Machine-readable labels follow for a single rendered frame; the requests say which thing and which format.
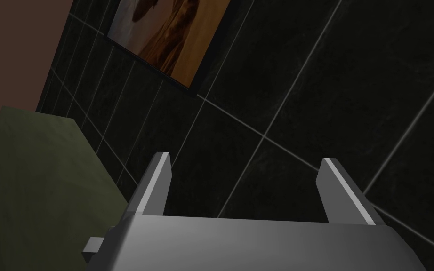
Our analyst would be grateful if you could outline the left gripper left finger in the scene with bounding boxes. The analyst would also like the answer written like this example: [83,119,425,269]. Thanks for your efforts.
[123,151,172,219]

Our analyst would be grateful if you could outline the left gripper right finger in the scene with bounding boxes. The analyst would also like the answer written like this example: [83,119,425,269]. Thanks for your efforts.
[315,158,386,226]

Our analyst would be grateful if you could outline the olive green cabinet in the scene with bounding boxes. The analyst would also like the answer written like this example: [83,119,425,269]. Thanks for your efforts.
[0,105,129,271]

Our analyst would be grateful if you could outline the framed wall picture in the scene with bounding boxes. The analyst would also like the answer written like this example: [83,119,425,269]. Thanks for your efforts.
[104,0,241,98]

